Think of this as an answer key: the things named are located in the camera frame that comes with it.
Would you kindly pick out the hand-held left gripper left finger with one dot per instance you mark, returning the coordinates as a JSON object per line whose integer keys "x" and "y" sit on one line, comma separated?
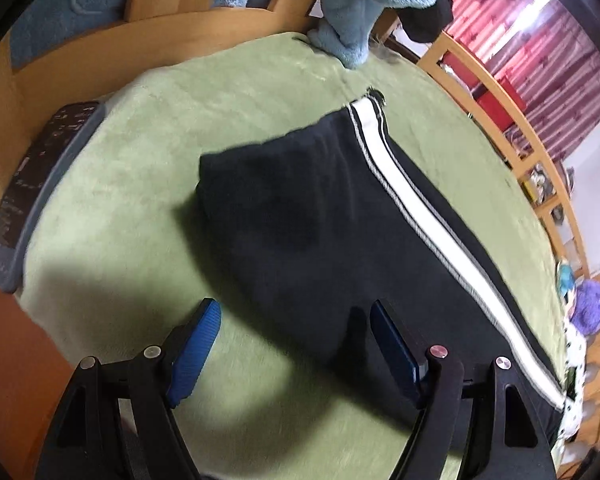
{"x": 195, "y": 355}

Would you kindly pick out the dark mat with grey border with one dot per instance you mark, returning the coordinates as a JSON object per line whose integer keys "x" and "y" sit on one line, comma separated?
{"x": 30, "y": 185}

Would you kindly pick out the light blue fleece garment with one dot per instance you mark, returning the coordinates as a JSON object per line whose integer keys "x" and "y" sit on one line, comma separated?
{"x": 350, "y": 5}

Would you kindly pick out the black pants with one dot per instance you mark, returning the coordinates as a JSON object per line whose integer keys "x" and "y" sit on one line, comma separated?
{"x": 290, "y": 220}

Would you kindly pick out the white floral pillow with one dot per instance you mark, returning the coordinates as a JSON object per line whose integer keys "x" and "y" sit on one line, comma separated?
{"x": 574, "y": 360}

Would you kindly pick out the wooden bed frame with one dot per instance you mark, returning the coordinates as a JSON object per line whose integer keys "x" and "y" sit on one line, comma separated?
{"x": 80, "y": 50}

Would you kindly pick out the blue floor mat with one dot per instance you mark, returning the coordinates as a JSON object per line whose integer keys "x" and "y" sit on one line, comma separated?
{"x": 55, "y": 15}

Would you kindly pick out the purple plush toy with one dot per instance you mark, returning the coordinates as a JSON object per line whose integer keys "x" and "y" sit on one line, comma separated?
{"x": 590, "y": 307}

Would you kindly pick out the black garment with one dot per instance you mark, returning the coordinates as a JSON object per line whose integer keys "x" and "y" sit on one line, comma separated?
{"x": 430, "y": 20}

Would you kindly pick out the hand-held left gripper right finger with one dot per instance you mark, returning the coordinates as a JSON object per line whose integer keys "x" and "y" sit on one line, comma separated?
{"x": 392, "y": 355}

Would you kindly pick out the pile of boxes and bags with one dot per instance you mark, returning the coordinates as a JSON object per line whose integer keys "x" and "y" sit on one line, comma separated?
{"x": 545, "y": 185}

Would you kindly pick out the green fleece blanket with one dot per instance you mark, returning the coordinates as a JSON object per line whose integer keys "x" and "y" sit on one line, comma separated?
{"x": 130, "y": 160}

